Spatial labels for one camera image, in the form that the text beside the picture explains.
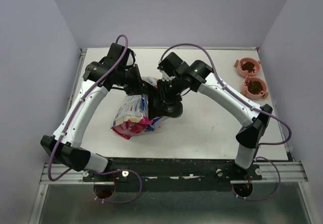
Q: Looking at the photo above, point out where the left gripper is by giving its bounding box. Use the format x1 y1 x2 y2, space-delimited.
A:
118 64 150 96

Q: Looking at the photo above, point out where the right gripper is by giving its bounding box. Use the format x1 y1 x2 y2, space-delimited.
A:
156 75 185 110

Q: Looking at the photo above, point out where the cat food bag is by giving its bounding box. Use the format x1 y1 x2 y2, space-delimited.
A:
111 76 183 140

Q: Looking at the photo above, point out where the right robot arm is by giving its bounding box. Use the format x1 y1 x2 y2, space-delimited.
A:
148 52 273 180

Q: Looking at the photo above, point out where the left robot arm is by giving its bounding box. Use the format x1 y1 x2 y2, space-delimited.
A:
40 43 144 181

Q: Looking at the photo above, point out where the brown kibble in bowl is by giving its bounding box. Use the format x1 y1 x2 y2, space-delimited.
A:
246 81 263 95

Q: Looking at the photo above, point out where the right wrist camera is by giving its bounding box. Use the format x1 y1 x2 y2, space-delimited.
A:
157 60 174 81

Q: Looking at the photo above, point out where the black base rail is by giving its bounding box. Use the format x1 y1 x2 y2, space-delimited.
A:
83 157 262 192

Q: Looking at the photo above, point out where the aluminium frame rail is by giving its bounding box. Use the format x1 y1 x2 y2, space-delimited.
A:
40 162 308 184

